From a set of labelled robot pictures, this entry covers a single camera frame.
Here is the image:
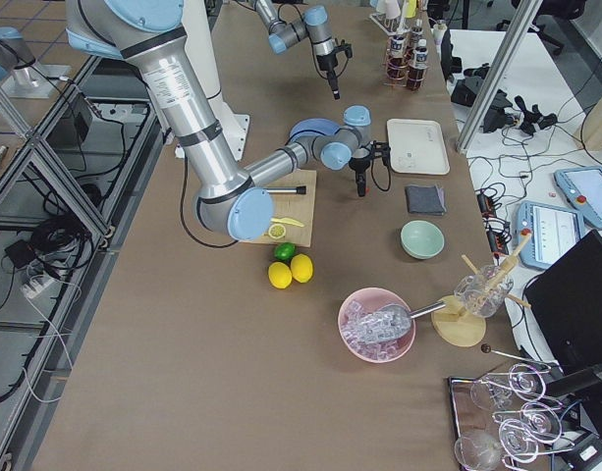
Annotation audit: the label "blue plate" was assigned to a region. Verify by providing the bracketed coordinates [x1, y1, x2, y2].
[289, 118, 340, 141]

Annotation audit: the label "white cup rack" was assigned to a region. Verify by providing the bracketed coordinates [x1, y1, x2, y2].
[369, 0, 418, 36]

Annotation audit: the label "wooden cutting board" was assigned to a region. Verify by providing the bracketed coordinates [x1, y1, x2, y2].
[247, 170, 317, 247]

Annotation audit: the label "grey folded cloth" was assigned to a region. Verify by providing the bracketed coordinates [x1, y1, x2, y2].
[405, 184, 447, 216]

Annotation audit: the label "steel muddler black tip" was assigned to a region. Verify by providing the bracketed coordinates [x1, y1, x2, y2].
[266, 185, 307, 195]

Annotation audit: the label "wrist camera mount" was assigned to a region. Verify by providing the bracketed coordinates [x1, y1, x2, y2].
[334, 40, 353, 60]
[368, 141, 391, 166]

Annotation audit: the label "yellow plastic knife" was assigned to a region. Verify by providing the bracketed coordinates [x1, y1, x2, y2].
[271, 217, 304, 228]

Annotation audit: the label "wine glass rack tray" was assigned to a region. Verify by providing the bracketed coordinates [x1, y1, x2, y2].
[447, 361, 602, 470]

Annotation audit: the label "pink ice bowl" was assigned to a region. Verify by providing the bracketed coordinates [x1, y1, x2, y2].
[338, 288, 416, 363]

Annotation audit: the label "teach pendant far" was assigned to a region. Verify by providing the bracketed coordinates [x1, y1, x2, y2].
[554, 167, 602, 230]

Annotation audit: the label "tea bottle middle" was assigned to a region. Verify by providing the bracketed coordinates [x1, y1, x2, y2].
[384, 32, 408, 86]

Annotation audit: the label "teach pendant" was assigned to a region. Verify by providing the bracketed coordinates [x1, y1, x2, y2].
[554, 167, 602, 230]
[516, 200, 585, 270]

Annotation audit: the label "green bowl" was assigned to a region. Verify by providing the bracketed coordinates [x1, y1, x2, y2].
[400, 220, 445, 260]

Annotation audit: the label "green lime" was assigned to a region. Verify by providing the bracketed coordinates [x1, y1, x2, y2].
[274, 242, 297, 262]

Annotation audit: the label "steel ice scoop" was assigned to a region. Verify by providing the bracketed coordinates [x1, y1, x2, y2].
[361, 300, 446, 343]

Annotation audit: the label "tea bottle far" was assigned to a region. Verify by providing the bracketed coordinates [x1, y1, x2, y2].
[409, 19, 423, 49]

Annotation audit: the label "copper wire bottle rack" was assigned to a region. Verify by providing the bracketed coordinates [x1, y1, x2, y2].
[384, 31, 428, 91]

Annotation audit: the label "teach pendant near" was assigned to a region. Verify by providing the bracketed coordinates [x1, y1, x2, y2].
[516, 200, 585, 270]

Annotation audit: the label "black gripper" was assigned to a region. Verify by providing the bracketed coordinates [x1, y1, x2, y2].
[315, 52, 340, 100]
[349, 155, 370, 197]

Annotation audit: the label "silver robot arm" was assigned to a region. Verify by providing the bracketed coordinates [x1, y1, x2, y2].
[247, 1, 349, 100]
[66, 1, 371, 240]

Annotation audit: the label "whole yellow lemon one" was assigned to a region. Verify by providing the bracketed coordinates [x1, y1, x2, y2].
[267, 261, 293, 289]

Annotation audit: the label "aluminium frame post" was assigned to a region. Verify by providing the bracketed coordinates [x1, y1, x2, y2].
[456, 0, 542, 154]

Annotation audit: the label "lemon half slice one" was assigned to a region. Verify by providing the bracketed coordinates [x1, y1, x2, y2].
[267, 223, 287, 240]

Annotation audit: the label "glass mugs on stand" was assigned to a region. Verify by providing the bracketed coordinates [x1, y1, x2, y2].
[454, 265, 514, 318]

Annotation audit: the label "wooden cup tree stand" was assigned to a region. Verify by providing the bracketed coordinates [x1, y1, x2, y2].
[432, 235, 530, 347]

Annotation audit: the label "tea bottle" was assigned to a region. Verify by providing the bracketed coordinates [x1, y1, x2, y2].
[384, 32, 408, 86]
[407, 38, 428, 90]
[409, 19, 423, 49]

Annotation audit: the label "tea bottle near front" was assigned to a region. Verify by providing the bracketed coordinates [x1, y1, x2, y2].
[407, 38, 428, 90]

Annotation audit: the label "black laptop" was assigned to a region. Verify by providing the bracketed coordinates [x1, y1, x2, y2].
[525, 230, 602, 370]

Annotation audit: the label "whole yellow lemon two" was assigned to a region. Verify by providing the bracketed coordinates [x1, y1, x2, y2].
[290, 254, 314, 284]

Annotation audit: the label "cream rabbit tray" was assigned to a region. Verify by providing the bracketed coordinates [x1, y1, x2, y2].
[386, 118, 450, 176]

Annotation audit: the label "white camera post base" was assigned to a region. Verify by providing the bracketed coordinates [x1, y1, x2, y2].
[182, 0, 249, 161]

